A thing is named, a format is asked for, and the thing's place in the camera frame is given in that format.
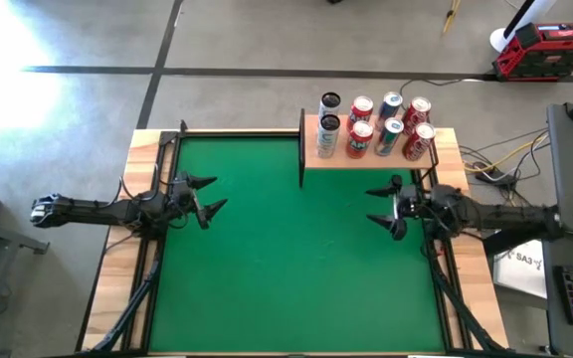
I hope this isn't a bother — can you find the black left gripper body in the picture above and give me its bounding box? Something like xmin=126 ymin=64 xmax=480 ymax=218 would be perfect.
xmin=165 ymin=171 xmax=212 ymax=231

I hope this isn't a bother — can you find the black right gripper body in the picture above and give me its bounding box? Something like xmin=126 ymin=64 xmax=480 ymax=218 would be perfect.
xmin=391 ymin=182 xmax=440 ymax=235

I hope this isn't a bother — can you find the blue silver Red Bull can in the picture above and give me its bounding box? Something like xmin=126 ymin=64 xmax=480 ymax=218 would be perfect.
xmin=374 ymin=116 xmax=406 ymax=158
xmin=376 ymin=90 xmax=405 ymax=128

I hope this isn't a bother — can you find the red Coca-Cola can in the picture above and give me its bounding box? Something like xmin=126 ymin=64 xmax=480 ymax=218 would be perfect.
xmin=402 ymin=121 xmax=437 ymax=162
xmin=402 ymin=95 xmax=433 ymax=131
xmin=345 ymin=120 xmax=375 ymax=160
xmin=347 ymin=95 xmax=375 ymax=131

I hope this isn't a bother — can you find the white Celsius can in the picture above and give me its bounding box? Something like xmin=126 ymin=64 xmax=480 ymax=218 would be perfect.
xmin=315 ymin=113 xmax=342 ymax=160
xmin=318 ymin=91 xmax=342 ymax=119

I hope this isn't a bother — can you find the black power strip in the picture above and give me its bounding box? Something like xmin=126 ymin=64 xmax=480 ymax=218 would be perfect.
xmin=473 ymin=161 xmax=516 ymax=188

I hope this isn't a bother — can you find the white SA3 sheet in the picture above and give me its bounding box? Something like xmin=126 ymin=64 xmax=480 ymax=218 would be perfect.
xmin=492 ymin=238 xmax=549 ymax=300

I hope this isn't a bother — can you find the grey metal desk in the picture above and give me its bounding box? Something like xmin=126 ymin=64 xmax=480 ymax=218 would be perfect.
xmin=0 ymin=213 xmax=49 ymax=358

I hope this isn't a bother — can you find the white black tower fan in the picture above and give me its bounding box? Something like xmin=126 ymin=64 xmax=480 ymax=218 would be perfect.
xmin=489 ymin=0 xmax=559 ymax=54

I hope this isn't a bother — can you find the red black toolbox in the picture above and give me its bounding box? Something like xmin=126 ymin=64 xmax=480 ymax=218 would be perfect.
xmin=492 ymin=19 xmax=573 ymax=84

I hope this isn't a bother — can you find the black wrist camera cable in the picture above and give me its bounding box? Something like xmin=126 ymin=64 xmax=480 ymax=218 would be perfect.
xmin=418 ymin=206 xmax=450 ymax=260
xmin=118 ymin=163 xmax=168 ymax=204

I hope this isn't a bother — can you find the wooden shelf with black frame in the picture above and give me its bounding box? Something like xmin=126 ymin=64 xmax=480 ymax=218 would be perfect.
xmin=298 ymin=107 xmax=441 ymax=189

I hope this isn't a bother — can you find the black aluminium table frame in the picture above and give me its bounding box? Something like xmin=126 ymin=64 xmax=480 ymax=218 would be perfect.
xmin=75 ymin=118 xmax=509 ymax=358

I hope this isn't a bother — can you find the yellow floor cable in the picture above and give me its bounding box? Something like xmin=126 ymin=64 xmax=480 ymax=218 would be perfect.
xmin=463 ymin=129 xmax=549 ymax=221

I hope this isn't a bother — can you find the yellow cord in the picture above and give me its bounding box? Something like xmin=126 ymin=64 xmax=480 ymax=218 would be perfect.
xmin=440 ymin=0 xmax=463 ymax=37

